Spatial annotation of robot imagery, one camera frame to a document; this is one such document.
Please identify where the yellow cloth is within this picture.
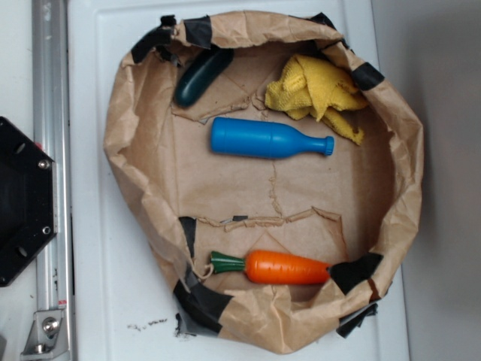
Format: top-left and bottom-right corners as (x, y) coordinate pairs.
(265, 54), (368, 146)

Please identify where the blue plastic bottle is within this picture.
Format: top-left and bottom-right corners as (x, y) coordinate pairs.
(210, 117), (334, 159)

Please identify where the orange toy carrot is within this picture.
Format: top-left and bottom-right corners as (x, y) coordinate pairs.
(210, 250), (331, 285)

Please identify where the brown paper bag tray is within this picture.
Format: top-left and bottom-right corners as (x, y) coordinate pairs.
(104, 11), (424, 354)

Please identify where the dark green toy cucumber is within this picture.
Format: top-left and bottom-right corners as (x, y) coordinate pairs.
(174, 47), (234, 108)

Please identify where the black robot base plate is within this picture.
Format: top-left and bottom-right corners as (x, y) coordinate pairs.
(1, 117), (56, 287)

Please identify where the aluminium frame rail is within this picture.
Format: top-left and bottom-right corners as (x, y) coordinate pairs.
(30, 0), (72, 313)

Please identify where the metal corner bracket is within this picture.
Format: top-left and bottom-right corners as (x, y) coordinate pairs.
(20, 310), (71, 360)

